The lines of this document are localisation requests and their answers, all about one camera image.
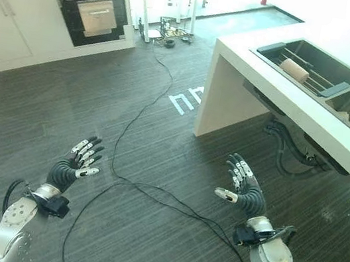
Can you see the black sink drying rack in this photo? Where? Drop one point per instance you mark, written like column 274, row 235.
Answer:
column 309, row 71

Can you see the white sink counter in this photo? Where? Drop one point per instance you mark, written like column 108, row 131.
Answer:
column 287, row 99

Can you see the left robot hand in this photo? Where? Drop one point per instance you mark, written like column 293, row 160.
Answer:
column 62, row 171

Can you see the white kitchen cabinet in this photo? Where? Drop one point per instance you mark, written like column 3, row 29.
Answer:
column 16, row 13

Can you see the beige cup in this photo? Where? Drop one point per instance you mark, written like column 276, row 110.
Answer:
column 294, row 70

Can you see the built-in black dishwasher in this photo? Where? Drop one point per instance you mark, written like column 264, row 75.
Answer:
column 88, row 9

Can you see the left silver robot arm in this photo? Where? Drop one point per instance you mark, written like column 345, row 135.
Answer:
column 17, row 217

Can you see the electronics clutter on floor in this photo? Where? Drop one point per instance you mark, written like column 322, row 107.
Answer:
column 173, row 30

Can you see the steel double sink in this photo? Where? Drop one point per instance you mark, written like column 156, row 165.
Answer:
column 334, row 83

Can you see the steel dishwasher door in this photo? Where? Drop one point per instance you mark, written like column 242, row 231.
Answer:
column 95, row 17

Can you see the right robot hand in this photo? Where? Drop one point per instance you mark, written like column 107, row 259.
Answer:
column 251, row 194

